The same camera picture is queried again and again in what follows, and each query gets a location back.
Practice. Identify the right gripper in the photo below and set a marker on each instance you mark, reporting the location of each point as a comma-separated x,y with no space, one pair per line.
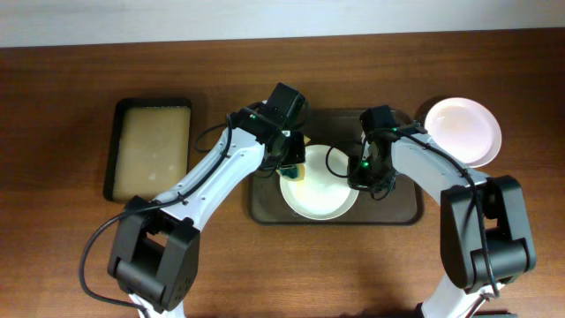
355,162

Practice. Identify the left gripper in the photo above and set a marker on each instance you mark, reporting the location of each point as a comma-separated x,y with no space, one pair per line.
299,156

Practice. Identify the cream white plate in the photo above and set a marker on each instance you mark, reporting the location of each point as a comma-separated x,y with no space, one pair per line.
319,195

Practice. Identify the pink white plate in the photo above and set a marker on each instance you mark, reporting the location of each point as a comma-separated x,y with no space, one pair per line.
457,123

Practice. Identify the green yellow sponge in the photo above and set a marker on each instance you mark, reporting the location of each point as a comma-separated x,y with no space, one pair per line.
292,173

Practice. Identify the pale green plate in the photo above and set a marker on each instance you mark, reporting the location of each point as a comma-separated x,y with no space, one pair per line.
485,151

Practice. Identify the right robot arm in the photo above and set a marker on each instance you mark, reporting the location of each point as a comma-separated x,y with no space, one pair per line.
486,240

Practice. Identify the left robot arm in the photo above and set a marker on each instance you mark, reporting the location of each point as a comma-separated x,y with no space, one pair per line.
155,254

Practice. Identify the brown serving tray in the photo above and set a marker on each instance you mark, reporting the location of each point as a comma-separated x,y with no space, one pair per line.
403,206

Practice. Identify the black soapy water tray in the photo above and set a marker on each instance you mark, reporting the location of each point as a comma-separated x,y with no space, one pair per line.
149,147

